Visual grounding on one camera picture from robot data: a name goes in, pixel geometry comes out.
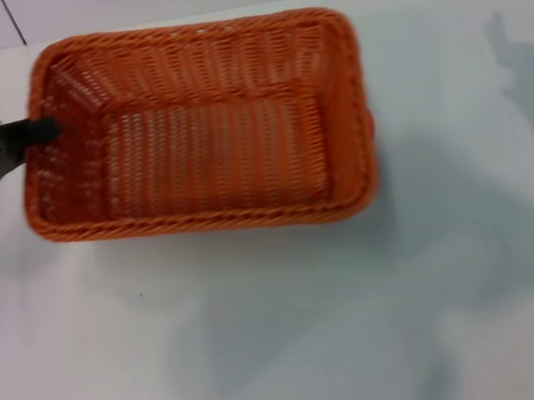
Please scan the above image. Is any orange woven plastic basket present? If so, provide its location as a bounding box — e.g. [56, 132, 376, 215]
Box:
[8, 2, 383, 255]

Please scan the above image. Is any orange toy pear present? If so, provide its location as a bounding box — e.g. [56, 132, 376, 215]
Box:
[365, 112, 380, 147]

